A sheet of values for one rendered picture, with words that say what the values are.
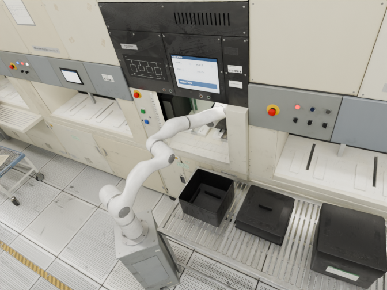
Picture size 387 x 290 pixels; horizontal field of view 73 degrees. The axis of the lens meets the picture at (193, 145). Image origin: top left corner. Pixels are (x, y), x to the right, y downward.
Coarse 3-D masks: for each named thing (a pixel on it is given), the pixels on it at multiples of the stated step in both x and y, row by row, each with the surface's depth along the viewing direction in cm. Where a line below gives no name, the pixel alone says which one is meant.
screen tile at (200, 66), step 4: (196, 64) 143; (200, 64) 142; (204, 64) 141; (208, 64) 140; (196, 68) 145; (200, 68) 144; (204, 68) 143; (208, 68) 141; (212, 68) 140; (196, 72) 147; (212, 72) 142; (200, 76) 147; (204, 76) 146; (208, 76) 145; (212, 76) 144; (204, 80) 148; (208, 80) 147; (212, 80) 146; (216, 80) 144
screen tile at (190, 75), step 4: (176, 60) 148; (180, 60) 147; (176, 64) 150; (180, 64) 149; (184, 64) 147; (192, 64) 145; (188, 68) 148; (192, 68) 147; (180, 72) 153; (184, 72) 151; (188, 72) 150; (192, 72) 148; (180, 76) 155; (184, 76) 153; (188, 76) 152; (192, 76) 150
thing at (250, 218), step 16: (256, 192) 170; (272, 192) 168; (240, 208) 163; (256, 208) 162; (272, 208) 160; (288, 208) 158; (240, 224) 160; (256, 224) 154; (272, 224) 153; (288, 224) 161; (272, 240) 154
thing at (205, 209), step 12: (192, 180) 180; (204, 180) 189; (216, 180) 182; (228, 180) 174; (192, 192) 185; (204, 192) 187; (216, 192) 186; (228, 192) 167; (180, 204) 172; (192, 204) 163; (204, 204) 180; (216, 204) 179; (228, 204) 174; (192, 216) 175; (204, 216) 166; (216, 216) 158
